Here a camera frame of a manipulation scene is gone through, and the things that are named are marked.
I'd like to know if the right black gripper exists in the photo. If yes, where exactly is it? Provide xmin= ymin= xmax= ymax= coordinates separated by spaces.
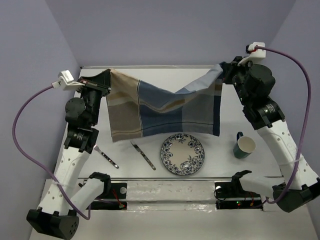
xmin=222 ymin=55 xmax=257 ymax=106

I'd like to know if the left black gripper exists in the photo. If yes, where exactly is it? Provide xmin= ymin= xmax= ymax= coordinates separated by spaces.
xmin=75 ymin=68 xmax=112 ymax=125

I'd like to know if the blue beige checked cloth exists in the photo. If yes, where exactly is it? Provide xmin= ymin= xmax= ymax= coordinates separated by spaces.
xmin=106 ymin=64 xmax=224 ymax=142

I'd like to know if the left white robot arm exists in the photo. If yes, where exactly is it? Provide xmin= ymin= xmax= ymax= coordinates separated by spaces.
xmin=26 ymin=69 xmax=111 ymax=240

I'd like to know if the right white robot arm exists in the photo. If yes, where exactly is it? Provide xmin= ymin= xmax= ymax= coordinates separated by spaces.
xmin=220 ymin=56 xmax=320 ymax=213

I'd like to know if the steel fork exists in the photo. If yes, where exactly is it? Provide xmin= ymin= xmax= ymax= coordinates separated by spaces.
xmin=93 ymin=144 xmax=119 ymax=169

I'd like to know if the dark green mug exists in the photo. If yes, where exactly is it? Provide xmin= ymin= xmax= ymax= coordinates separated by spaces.
xmin=232 ymin=131 xmax=256 ymax=159

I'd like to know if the blue floral ceramic plate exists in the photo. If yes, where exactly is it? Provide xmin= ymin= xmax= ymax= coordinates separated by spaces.
xmin=160 ymin=133 xmax=205 ymax=176

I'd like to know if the steel table knife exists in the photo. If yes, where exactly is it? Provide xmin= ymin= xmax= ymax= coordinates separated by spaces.
xmin=130 ymin=141 xmax=156 ymax=171

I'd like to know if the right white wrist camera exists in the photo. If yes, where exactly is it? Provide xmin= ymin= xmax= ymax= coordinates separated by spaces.
xmin=237 ymin=42 xmax=266 ymax=66

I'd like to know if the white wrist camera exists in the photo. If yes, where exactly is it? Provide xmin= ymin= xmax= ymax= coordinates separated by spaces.
xmin=237 ymin=42 xmax=266 ymax=66
xmin=51 ymin=70 xmax=85 ymax=91

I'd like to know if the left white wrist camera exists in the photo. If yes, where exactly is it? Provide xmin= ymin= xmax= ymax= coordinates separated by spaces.
xmin=51 ymin=70 xmax=85 ymax=91

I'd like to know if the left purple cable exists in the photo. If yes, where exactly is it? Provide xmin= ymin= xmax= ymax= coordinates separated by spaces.
xmin=11 ymin=84 xmax=92 ymax=221

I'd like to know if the purple cable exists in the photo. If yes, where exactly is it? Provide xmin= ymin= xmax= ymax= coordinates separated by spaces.
xmin=262 ymin=47 xmax=311 ymax=205
xmin=11 ymin=84 xmax=92 ymax=221

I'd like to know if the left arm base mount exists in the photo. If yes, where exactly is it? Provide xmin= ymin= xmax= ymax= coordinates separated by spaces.
xmin=78 ymin=172 xmax=128 ymax=211

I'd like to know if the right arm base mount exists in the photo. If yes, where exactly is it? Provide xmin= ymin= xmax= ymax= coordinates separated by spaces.
xmin=213 ymin=170 xmax=263 ymax=210

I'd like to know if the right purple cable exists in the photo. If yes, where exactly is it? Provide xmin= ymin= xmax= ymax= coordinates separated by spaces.
xmin=262 ymin=47 xmax=311 ymax=205

